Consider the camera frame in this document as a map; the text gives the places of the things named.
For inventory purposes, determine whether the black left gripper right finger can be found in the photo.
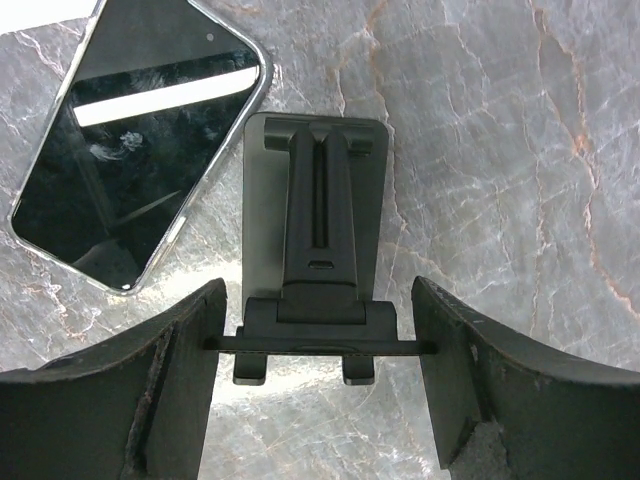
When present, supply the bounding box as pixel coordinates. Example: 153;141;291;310
412;277;639;479

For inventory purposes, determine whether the black folding phone stand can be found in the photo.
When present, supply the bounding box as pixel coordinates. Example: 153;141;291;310
207;112;437;386

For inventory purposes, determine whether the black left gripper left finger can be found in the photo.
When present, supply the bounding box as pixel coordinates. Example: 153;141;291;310
1;279;227;479

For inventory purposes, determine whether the black phone clear case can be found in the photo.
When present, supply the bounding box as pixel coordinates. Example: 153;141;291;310
9;1;273;292

